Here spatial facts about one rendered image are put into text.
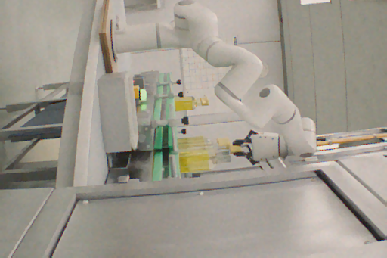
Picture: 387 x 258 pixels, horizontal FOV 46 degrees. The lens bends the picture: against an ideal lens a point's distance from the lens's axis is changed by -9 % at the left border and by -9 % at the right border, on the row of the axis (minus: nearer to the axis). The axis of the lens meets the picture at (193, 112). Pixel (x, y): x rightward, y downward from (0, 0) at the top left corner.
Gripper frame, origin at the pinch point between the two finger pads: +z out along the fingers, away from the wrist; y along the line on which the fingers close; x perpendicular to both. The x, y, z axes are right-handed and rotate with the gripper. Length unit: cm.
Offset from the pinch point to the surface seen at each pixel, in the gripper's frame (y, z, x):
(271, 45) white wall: 12, 18, -598
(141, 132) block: 12.0, 28.6, 23.4
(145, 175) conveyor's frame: 5, 20, 49
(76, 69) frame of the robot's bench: 35, 44, 37
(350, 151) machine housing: -15, -47, -43
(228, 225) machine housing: 19, -14, 118
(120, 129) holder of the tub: 17, 28, 43
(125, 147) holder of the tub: 12, 27, 43
